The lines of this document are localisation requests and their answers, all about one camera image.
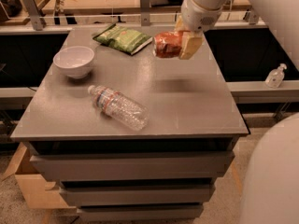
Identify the white bowl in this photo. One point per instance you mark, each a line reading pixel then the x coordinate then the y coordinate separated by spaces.
pixel 75 62

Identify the grey drawer cabinet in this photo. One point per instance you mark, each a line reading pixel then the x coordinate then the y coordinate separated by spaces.
pixel 110 172

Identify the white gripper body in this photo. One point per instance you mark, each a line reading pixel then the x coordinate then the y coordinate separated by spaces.
pixel 199 16

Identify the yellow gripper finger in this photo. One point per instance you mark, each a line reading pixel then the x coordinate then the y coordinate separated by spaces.
pixel 179 26
pixel 191 42

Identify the clear plastic water bottle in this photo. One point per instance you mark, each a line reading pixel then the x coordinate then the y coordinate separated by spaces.
pixel 118 106

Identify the crushed red coke can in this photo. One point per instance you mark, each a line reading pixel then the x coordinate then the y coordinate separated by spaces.
pixel 167 44

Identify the left metal bracket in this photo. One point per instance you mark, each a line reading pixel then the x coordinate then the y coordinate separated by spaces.
pixel 35 17

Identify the cardboard box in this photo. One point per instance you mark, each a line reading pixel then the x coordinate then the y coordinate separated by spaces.
pixel 36 191

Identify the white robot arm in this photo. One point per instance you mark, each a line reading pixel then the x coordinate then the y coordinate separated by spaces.
pixel 271 186

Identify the green chip bag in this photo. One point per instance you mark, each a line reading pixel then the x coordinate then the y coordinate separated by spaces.
pixel 123 39

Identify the right metal bracket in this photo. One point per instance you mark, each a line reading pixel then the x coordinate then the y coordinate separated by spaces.
pixel 251 17

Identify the hand sanitizer bottle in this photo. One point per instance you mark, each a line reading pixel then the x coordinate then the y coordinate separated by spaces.
pixel 275 77

